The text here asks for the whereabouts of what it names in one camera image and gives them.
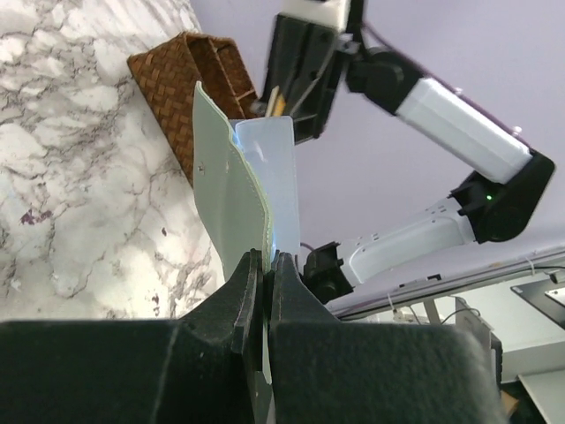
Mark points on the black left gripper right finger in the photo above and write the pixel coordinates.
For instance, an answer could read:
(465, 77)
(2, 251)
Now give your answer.
(328, 371)

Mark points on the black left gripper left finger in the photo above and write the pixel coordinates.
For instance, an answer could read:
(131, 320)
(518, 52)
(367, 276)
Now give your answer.
(201, 368)

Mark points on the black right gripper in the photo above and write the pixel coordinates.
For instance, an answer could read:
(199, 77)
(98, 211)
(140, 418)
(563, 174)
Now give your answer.
(305, 65)

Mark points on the light green card holder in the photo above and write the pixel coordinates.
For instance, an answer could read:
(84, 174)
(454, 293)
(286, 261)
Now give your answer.
(245, 183)

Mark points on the gold magnetic stripe card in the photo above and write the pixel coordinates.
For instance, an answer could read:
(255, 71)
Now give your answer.
(276, 103)

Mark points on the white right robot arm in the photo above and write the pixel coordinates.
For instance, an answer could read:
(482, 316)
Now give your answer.
(402, 179)

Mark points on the brown woven basket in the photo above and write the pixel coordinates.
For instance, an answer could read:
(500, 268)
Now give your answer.
(166, 76)

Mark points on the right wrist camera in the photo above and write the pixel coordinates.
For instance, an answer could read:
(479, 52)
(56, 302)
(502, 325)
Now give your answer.
(315, 9)

